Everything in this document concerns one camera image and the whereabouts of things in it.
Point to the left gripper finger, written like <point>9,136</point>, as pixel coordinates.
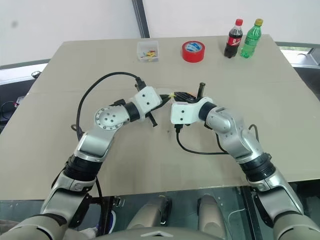
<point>167,98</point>
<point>152,120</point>

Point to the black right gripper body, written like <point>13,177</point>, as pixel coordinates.
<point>185,97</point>

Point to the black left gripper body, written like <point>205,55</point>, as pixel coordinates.
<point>156,110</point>

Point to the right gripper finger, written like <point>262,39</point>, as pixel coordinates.
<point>201,90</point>

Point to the clear yellow zip bag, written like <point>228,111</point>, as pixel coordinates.
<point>165,91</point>

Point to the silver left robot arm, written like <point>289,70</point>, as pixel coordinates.
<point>97,142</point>

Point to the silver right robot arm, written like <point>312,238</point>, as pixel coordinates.
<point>232,130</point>

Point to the red tape roll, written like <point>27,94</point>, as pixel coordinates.
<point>192,55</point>

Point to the small colourful plastic clips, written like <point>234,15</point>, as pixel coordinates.
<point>149,55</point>

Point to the cola bottle red cap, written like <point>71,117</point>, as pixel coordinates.
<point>232,42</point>

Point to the clear plastic box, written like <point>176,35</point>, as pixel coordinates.
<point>141,46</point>

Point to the green bottle yellow cap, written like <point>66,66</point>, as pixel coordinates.
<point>250,43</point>

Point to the beige left robot foot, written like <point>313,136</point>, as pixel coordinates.
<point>147,212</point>

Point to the beige robot foot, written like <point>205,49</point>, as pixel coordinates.
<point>211,215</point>
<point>147,212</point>

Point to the black table leg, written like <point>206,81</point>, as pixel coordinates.
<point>247,200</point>
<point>107,215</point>

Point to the purple shoe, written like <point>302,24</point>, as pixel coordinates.
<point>113,220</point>

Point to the beige right robot foot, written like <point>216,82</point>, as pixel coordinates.
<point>211,215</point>

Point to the beige robot torso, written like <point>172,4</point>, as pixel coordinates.
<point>160,233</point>

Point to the beige trouser leg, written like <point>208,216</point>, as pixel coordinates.
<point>87,232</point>

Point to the small red white device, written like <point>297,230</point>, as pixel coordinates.
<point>20,100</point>

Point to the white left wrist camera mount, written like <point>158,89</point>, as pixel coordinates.
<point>147,100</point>

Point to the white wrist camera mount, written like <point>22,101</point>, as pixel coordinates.
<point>147,100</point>
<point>185,112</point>

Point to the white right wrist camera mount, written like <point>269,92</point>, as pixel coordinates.
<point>185,112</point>

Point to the black vertical post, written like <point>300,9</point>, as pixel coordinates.
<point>141,18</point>

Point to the window frame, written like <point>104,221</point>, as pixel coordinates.
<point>300,55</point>

